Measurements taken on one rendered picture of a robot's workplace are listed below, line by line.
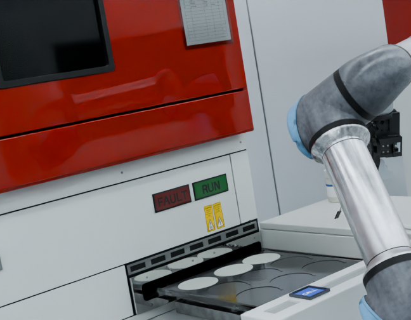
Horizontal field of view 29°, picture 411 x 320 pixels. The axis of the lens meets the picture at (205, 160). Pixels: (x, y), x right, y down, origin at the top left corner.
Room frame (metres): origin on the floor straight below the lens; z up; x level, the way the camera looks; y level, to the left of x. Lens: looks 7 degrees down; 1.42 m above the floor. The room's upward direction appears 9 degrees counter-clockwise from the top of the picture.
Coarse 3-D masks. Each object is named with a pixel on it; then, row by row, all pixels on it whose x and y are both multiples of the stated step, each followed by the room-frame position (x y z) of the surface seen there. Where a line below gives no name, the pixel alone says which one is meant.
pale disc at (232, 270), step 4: (236, 264) 2.01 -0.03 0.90; (240, 264) 2.00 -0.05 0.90; (244, 264) 2.00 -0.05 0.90; (248, 264) 1.99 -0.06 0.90; (220, 268) 2.00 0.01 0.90; (224, 268) 2.00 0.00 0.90; (228, 268) 1.99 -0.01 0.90; (232, 268) 1.98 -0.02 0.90; (236, 268) 1.97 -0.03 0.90; (240, 268) 1.97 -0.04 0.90; (244, 268) 1.96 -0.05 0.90; (248, 268) 1.95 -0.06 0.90; (216, 272) 1.97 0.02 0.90; (220, 272) 1.96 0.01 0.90; (224, 272) 1.95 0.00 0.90; (228, 272) 1.95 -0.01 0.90; (232, 272) 1.94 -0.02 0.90; (236, 272) 1.93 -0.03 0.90; (240, 272) 1.93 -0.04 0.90
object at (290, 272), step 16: (288, 256) 2.01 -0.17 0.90; (304, 256) 1.98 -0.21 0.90; (208, 272) 1.98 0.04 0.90; (256, 272) 1.91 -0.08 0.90; (272, 272) 1.88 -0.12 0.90; (288, 272) 1.86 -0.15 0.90; (304, 272) 1.83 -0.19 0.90; (320, 272) 1.81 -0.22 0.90; (176, 288) 1.88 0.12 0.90; (208, 288) 1.84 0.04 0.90; (224, 288) 1.82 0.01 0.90; (240, 288) 1.79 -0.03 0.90; (256, 288) 1.77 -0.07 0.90; (272, 288) 1.75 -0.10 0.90; (288, 288) 1.73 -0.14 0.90; (256, 304) 1.65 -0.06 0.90
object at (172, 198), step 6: (186, 186) 2.04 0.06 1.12; (168, 192) 2.00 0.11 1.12; (174, 192) 2.01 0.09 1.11; (180, 192) 2.02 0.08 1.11; (186, 192) 2.04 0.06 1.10; (156, 198) 1.97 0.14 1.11; (162, 198) 1.99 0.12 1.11; (168, 198) 2.00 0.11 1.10; (174, 198) 2.01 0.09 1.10; (180, 198) 2.02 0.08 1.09; (186, 198) 2.03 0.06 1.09; (156, 204) 1.97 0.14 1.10; (162, 204) 1.98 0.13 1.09; (168, 204) 2.00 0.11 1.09; (174, 204) 2.01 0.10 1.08
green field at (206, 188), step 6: (210, 180) 2.09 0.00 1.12; (216, 180) 2.10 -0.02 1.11; (222, 180) 2.11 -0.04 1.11; (198, 186) 2.06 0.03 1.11; (204, 186) 2.07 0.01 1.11; (210, 186) 2.09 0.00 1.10; (216, 186) 2.10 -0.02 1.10; (222, 186) 2.11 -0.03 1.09; (198, 192) 2.06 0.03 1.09; (204, 192) 2.07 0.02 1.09; (210, 192) 2.08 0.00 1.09; (216, 192) 2.10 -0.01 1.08; (198, 198) 2.06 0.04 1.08
